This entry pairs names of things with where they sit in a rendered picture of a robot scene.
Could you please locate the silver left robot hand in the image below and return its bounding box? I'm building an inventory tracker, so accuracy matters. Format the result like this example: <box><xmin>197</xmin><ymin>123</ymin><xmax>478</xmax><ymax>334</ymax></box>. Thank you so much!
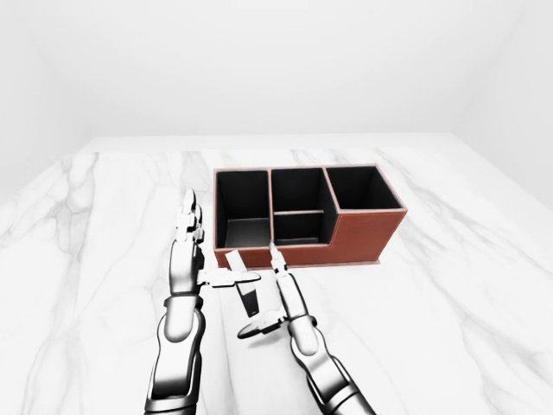
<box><xmin>166</xmin><ymin>188</ymin><xmax>262</xmax><ymax>298</ymax></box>

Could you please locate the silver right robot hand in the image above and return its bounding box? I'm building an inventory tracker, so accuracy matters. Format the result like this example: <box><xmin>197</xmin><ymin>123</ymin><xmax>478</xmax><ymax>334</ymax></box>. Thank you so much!
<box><xmin>236</xmin><ymin>242</ymin><xmax>311</xmax><ymax>340</ymax></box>

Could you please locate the white and black book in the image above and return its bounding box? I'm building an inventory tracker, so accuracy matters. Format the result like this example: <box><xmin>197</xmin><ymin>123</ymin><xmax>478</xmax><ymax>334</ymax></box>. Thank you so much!
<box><xmin>224</xmin><ymin>249</ymin><xmax>261</xmax><ymax>318</ymax></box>

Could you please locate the red-brown desk caddy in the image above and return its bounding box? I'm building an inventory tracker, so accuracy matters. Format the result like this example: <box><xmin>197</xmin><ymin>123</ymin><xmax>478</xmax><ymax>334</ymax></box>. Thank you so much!
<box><xmin>213</xmin><ymin>163</ymin><xmax>408</xmax><ymax>267</ymax></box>

